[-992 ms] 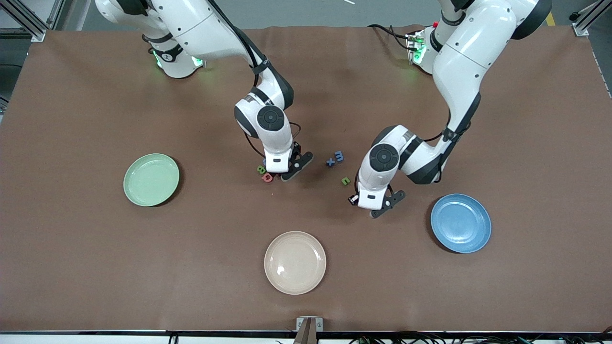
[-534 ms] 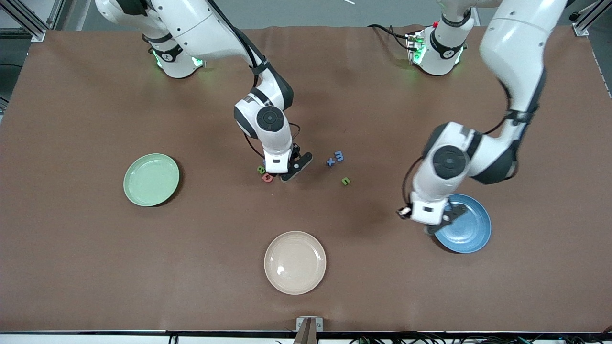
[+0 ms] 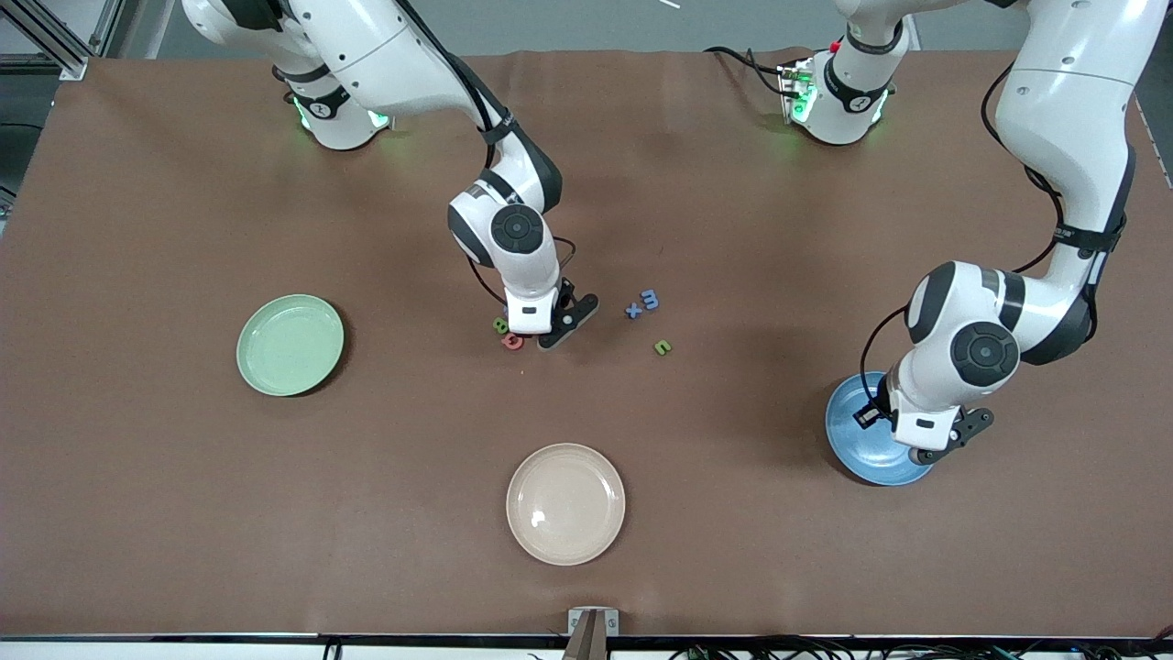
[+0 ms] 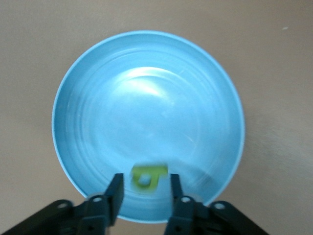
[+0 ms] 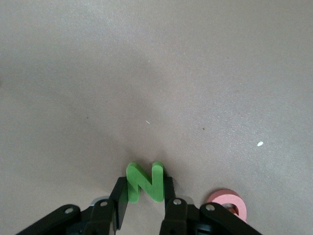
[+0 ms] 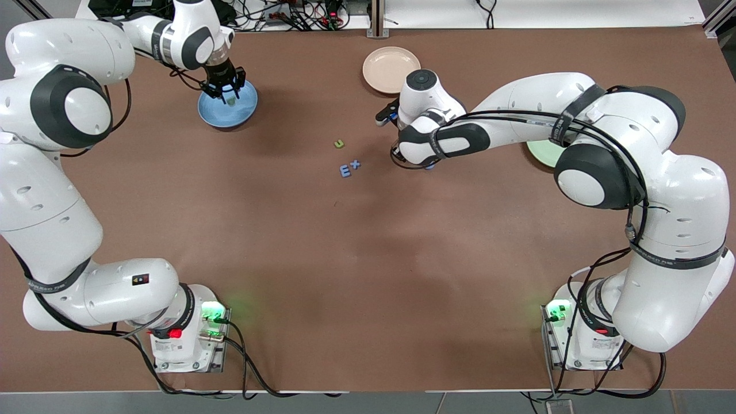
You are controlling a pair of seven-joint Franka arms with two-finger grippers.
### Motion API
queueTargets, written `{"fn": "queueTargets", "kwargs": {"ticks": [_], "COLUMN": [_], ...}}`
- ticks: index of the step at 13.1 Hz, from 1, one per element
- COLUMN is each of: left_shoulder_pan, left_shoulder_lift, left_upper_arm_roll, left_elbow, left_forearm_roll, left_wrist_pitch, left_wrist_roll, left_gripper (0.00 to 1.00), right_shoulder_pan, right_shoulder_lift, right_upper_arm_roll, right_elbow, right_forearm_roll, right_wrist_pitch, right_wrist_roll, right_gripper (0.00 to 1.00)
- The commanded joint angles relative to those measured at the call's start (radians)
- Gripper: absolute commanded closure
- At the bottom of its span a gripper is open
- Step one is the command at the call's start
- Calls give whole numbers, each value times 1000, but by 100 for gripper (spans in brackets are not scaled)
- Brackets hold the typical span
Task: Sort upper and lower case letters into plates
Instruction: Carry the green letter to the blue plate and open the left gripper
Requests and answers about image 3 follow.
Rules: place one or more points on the blue small letter m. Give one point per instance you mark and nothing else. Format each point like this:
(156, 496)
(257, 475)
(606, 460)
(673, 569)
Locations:
(650, 299)

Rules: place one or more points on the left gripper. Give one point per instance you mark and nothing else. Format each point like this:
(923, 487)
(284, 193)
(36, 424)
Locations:
(865, 417)

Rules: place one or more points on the right white Franka robot arm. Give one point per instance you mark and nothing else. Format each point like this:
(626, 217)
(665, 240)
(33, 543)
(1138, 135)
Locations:
(367, 46)

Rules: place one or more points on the mint green round plate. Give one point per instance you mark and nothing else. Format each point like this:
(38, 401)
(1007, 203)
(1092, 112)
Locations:
(290, 346)

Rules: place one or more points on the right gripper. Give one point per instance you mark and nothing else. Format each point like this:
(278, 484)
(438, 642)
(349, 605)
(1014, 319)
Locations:
(527, 335)

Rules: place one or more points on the aluminium extrusion frame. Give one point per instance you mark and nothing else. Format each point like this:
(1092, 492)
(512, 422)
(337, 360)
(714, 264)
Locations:
(71, 66)

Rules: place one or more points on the left white Franka robot arm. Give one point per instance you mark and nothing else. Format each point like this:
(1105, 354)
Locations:
(1063, 92)

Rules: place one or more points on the pink-red capital letter Q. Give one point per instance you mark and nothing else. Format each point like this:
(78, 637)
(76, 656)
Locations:
(513, 343)

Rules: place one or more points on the grey metal clamp bracket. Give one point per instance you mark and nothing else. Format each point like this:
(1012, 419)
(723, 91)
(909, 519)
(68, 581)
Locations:
(612, 621)

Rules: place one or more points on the blue round plate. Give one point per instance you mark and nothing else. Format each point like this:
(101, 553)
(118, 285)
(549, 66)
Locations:
(871, 458)

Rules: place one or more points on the pale beige round plate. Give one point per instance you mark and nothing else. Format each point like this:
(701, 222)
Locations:
(565, 504)

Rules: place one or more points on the brown table cover mat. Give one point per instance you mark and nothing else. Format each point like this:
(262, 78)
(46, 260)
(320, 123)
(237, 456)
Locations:
(696, 183)

